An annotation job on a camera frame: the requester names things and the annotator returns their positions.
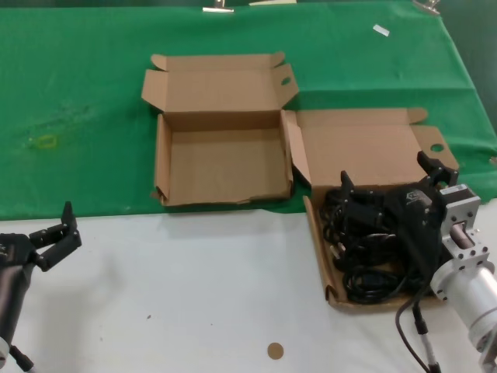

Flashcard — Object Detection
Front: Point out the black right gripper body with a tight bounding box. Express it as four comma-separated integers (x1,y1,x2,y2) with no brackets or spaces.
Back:
383,176,446,281

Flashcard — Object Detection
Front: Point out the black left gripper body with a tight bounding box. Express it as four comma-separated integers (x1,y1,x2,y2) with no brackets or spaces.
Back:
0,232,40,270

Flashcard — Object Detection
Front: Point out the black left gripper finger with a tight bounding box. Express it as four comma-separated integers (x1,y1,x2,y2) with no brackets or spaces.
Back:
29,200,73,245
36,201,83,272

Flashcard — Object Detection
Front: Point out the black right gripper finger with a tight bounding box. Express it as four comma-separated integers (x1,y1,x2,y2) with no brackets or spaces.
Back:
416,151,461,191
340,170,387,235

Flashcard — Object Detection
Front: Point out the cardboard box with round hole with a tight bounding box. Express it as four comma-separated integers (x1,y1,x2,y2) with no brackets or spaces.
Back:
281,107,461,315

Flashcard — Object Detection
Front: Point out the cardboard box with torn rim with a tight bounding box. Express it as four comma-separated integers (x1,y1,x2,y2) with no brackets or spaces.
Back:
140,52,300,207

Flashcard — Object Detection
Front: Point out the yellow rubber band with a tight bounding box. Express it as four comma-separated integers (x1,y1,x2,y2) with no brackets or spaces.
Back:
33,134,60,151

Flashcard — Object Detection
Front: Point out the green table cloth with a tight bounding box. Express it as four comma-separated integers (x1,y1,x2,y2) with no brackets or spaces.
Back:
0,0,497,223

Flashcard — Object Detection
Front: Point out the round brown cardboard disc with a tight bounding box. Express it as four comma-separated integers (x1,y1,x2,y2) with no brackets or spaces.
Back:
266,341,285,361

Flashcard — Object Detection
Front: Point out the black coiled power cable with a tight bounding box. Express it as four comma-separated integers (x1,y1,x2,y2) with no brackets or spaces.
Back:
330,240,389,272
343,268,423,303
320,187,351,242

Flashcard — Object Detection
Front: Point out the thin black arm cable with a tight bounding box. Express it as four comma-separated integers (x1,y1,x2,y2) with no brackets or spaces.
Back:
394,289,433,373

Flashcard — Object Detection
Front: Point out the cable with silver connector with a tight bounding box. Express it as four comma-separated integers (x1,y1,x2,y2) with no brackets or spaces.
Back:
412,301,442,373

